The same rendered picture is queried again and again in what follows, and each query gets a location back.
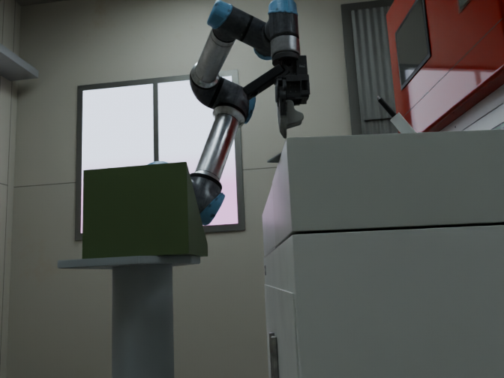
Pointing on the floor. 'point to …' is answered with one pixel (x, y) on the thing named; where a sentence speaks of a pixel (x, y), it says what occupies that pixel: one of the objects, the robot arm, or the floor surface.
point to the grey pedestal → (140, 312)
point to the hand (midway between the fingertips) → (282, 133)
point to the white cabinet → (387, 304)
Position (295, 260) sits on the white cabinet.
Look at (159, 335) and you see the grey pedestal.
